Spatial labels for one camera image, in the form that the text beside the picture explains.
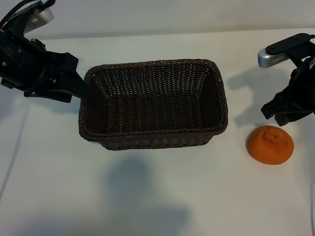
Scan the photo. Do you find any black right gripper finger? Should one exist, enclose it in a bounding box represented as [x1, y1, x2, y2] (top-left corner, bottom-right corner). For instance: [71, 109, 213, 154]
[275, 110, 311, 127]
[260, 91, 291, 120]

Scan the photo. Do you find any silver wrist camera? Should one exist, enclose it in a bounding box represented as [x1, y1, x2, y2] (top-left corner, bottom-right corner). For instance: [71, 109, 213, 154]
[257, 47, 289, 69]
[23, 7, 55, 34]

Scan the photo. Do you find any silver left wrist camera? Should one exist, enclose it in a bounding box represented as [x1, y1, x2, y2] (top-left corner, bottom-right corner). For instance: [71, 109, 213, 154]
[23, 7, 55, 34]

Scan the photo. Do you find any dark brown wicker basket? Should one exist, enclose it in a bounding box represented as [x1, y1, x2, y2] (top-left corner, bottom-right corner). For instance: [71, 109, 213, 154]
[78, 58, 229, 150]

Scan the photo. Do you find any black left camera bracket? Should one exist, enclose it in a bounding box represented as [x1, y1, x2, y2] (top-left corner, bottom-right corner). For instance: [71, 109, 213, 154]
[0, 0, 50, 40]

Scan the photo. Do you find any black camera bracket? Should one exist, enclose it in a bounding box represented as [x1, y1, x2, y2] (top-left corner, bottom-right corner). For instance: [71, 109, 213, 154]
[266, 33, 315, 65]
[0, 0, 50, 40]

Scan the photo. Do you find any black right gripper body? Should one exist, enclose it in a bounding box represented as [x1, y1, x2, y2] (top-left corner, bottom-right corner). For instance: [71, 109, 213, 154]
[277, 41, 315, 117]

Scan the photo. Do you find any black right camera bracket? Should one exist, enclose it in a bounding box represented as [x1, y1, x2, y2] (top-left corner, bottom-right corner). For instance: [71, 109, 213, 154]
[266, 33, 315, 65]

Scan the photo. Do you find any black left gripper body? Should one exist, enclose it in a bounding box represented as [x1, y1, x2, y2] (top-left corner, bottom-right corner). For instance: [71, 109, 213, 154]
[0, 31, 48, 97]

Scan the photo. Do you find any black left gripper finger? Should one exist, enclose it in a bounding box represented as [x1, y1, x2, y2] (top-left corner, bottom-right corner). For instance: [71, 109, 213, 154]
[46, 51, 89, 100]
[23, 88, 72, 103]

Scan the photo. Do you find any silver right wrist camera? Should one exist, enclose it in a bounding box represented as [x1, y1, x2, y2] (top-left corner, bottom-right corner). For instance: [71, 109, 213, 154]
[257, 47, 289, 69]

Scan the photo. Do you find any black braided cable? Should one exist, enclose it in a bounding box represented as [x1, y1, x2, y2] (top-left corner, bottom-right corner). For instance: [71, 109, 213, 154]
[0, 0, 28, 27]

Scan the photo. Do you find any orange mandarin fruit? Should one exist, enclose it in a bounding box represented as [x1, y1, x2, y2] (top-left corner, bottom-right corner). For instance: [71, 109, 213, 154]
[247, 125, 295, 165]

